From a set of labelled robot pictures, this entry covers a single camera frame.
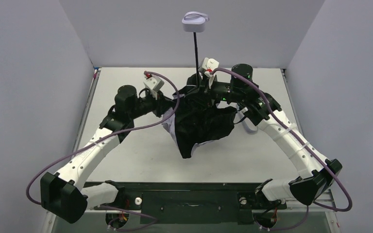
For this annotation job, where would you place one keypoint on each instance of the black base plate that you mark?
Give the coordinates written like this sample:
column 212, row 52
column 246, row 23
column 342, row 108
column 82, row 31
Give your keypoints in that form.
column 176, row 214

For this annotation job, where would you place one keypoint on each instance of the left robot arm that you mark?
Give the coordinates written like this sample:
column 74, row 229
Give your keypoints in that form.
column 63, row 193

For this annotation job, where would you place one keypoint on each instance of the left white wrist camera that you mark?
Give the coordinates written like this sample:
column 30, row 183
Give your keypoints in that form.
column 153, row 84

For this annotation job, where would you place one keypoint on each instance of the purple umbrella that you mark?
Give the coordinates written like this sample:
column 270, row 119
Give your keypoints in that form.
column 198, row 120

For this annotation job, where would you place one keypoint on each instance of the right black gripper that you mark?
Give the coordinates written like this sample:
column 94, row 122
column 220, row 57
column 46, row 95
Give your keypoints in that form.
column 202, row 91

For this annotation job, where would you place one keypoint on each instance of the purple umbrella case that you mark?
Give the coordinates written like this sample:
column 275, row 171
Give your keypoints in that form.
column 248, row 126

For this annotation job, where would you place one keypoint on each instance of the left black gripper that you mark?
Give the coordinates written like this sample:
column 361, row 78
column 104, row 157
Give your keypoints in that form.
column 167, row 105

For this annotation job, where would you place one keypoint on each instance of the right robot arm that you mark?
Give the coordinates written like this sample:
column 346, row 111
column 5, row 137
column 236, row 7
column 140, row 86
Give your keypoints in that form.
column 315, row 172

